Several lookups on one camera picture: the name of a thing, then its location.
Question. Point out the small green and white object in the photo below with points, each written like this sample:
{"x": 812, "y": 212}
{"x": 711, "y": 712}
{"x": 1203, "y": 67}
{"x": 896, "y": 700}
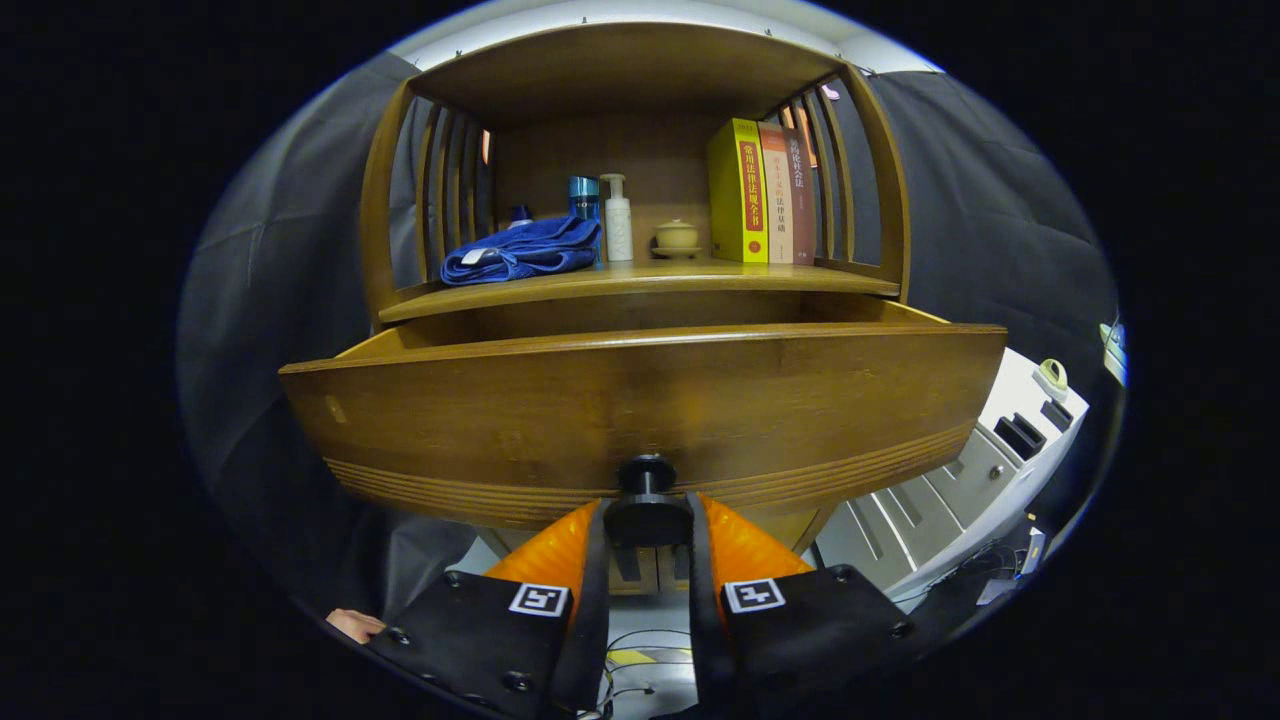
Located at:
{"x": 1052, "y": 375}

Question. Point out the white side cabinet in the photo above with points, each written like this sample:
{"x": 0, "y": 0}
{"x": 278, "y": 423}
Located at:
{"x": 960, "y": 490}

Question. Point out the orange and white book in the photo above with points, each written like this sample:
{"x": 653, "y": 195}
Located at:
{"x": 778, "y": 195}

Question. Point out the wooden cabinet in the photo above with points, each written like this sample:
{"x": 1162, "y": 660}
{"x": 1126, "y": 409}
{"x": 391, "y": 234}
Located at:
{"x": 620, "y": 70}

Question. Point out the white pump bottle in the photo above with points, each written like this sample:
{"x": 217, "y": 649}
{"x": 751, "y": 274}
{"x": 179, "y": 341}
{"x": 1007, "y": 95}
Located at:
{"x": 618, "y": 225}

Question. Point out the brown book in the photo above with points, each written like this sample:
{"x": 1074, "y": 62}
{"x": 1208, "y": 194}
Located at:
{"x": 802, "y": 195}

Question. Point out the black drawer knob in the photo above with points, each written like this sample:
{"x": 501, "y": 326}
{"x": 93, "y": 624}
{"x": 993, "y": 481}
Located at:
{"x": 646, "y": 505}

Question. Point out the small white blue-capped bottle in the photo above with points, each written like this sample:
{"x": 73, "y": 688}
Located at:
{"x": 520, "y": 214}

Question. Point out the wooden countertop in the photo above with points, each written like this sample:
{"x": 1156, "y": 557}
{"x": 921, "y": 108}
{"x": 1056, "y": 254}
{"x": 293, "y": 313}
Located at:
{"x": 650, "y": 280}

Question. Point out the beige lidded teacup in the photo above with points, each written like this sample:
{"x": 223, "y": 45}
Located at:
{"x": 677, "y": 238}

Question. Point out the blue folded towel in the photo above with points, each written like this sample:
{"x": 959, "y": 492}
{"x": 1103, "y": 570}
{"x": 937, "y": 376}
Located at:
{"x": 520, "y": 250}

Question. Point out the teal blue bottle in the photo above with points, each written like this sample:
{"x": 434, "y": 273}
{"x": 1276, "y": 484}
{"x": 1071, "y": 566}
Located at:
{"x": 584, "y": 197}

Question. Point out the small black holder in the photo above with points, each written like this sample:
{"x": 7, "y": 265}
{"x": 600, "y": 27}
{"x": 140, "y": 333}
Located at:
{"x": 1020, "y": 437}
{"x": 1057, "y": 412}

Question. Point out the wooden drawer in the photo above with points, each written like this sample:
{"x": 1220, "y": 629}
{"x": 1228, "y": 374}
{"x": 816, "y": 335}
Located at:
{"x": 650, "y": 400}

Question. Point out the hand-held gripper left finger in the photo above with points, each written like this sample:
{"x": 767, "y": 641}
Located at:
{"x": 592, "y": 620}

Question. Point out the yellow floor tape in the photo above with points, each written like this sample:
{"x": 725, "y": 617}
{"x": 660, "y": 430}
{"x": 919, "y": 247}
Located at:
{"x": 630, "y": 657}

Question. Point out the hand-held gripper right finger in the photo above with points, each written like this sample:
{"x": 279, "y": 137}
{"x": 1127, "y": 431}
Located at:
{"x": 705, "y": 630}

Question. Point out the yellow book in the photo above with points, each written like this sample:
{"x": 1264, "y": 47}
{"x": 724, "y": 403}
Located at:
{"x": 735, "y": 190}

